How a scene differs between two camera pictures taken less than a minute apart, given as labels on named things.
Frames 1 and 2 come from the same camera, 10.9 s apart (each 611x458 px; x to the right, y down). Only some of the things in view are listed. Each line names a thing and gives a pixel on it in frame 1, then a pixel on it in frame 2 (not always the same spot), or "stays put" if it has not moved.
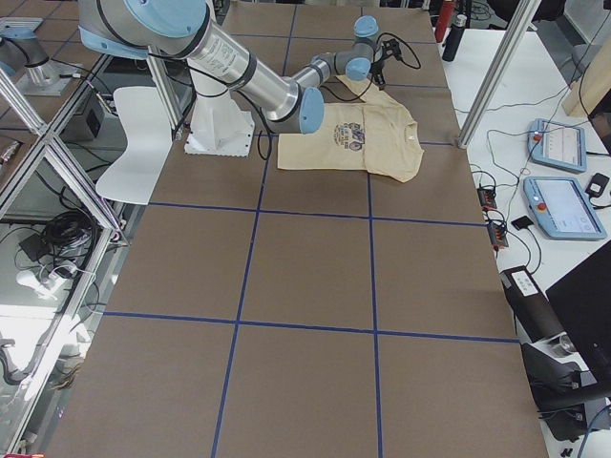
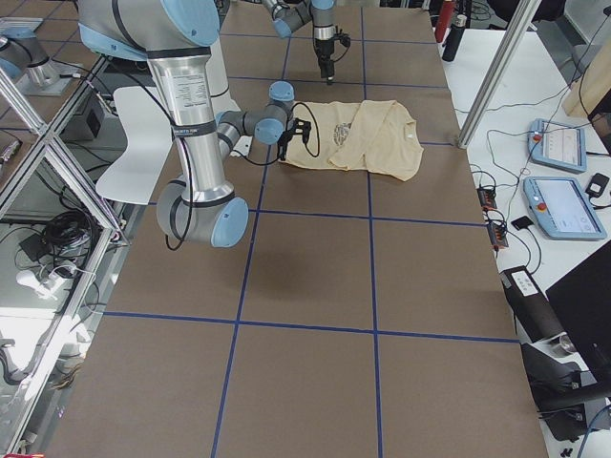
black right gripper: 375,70 → 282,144
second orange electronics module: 498,236 stays put
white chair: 144,114 stays put
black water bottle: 454,37 stays put
